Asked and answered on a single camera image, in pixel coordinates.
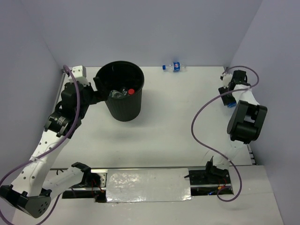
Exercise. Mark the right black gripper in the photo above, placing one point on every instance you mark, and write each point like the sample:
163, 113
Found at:
226, 100

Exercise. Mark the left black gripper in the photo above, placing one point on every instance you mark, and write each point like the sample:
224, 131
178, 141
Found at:
97, 96

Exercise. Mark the clear bottle white green label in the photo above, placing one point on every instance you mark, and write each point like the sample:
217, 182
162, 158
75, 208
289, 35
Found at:
116, 94

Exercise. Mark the red cap red label bottle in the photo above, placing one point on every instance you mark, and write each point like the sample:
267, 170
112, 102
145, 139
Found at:
131, 91

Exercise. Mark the clear bottle dark blue label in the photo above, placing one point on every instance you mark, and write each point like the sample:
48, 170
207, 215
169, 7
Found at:
124, 91

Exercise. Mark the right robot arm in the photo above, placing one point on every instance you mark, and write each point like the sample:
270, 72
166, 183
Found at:
244, 125

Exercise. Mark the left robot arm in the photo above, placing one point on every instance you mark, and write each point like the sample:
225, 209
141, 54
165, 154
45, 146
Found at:
31, 192

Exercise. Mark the black plastic waste bin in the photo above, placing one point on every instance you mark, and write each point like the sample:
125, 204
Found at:
116, 75

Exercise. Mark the silver foil sheet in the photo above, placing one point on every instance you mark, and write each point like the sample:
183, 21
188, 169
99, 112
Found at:
148, 185

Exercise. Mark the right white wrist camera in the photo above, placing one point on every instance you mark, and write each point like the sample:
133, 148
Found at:
226, 79

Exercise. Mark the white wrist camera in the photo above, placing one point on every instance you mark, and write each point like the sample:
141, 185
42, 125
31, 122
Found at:
79, 73
226, 79

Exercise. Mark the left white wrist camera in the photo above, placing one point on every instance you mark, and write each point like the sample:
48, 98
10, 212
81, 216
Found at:
79, 73

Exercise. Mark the black metal base rail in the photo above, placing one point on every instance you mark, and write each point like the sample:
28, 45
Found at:
200, 185

